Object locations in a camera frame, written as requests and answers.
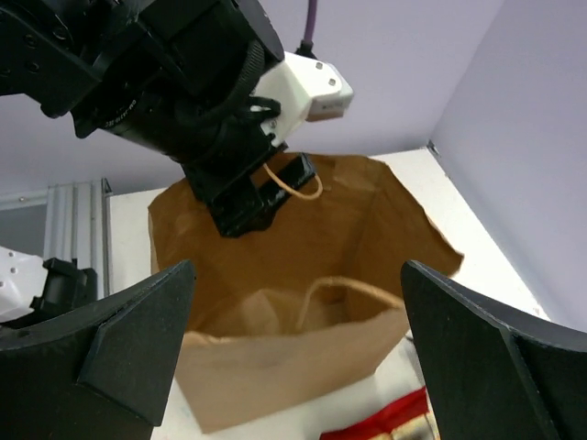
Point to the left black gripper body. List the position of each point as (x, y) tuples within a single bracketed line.
[(219, 160)]

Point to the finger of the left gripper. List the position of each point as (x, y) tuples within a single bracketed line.
[(243, 208), (297, 171)]

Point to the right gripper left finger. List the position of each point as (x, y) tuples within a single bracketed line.
[(101, 371)]

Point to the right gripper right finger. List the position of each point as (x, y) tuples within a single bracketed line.
[(491, 370)]

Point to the red cassava chips bag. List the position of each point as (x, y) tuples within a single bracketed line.
[(403, 418)]

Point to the brown paper bag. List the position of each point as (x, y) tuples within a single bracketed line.
[(298, 293)]

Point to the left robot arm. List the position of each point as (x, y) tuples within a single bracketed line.
[(176, 77)]

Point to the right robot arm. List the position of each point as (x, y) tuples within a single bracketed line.
[(41, 284)]

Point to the aluminium front rail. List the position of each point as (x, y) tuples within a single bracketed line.
[(69, 222)]

